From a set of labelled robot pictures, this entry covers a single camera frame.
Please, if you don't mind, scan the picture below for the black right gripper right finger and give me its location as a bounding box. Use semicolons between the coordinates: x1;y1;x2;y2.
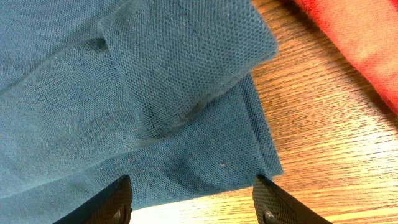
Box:
252;175;332;224

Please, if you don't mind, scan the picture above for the blue polo shirt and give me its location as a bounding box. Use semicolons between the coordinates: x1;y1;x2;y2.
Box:
1;0;283;223

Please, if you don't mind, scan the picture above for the red shirt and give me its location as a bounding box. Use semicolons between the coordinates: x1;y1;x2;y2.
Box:
296;0;397;113

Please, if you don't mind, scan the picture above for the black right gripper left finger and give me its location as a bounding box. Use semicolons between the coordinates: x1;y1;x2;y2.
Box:
54;175;132;224

